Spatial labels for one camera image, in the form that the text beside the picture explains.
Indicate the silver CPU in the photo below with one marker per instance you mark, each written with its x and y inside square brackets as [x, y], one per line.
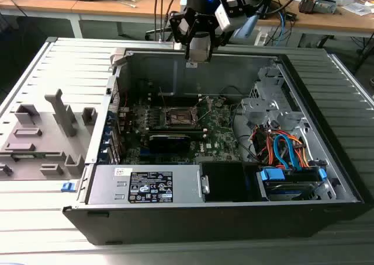
[198, 55]

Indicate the green RAM stick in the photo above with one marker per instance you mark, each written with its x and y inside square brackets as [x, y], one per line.
[24, 156]
[175, 129]

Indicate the black upright box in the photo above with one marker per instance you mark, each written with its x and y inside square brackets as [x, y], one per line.
[267, 8]

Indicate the black graphics card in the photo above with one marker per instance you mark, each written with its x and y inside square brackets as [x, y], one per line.
[169, 144]

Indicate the blue plastic clip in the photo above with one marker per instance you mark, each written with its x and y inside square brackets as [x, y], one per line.
[67, 187]

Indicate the grey metal part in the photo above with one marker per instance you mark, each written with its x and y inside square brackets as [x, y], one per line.
[325, 5]

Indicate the CPU socket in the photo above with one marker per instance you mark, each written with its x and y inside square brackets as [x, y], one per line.
[178, 117]

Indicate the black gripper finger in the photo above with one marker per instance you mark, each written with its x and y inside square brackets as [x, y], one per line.
[178, 25]
[211, 28]

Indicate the black PC case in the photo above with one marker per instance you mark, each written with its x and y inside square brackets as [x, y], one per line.
[187, 227]

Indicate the metal drive cage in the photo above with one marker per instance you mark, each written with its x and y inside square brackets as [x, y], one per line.
[263, 104]

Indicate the white paper sheet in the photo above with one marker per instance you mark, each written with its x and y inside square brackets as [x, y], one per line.
[358, 8]

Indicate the grey parts rack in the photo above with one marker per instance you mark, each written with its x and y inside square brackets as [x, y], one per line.
[46, 125]

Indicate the grey power supply unit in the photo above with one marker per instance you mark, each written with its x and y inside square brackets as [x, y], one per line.
[102, 186]

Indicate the hard disk blue carrier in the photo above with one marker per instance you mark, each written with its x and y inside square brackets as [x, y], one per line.
[273, 177]

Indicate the green motherboard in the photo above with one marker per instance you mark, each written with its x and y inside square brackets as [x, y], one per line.
[217, 136]

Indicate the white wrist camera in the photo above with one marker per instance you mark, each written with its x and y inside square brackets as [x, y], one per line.
[222, 18]

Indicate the blue expansion slot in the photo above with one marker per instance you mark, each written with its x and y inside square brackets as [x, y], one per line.
[145, 154]

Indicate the wooden desk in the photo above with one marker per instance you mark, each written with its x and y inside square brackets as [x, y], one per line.
[44, 3]
[321, 21]

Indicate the CPU cooler copper fins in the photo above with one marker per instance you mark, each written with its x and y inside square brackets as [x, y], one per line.
[306, 3]

